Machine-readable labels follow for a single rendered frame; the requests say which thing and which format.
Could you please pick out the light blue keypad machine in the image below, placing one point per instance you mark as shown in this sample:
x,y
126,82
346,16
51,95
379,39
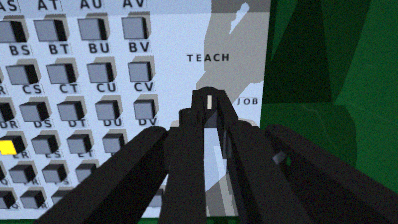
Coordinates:
x,y
146,53

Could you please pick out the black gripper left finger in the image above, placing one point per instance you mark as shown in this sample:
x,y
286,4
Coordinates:
x,y
120,190

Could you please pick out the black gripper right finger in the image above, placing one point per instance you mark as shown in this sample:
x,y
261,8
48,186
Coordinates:
x,y
330,190

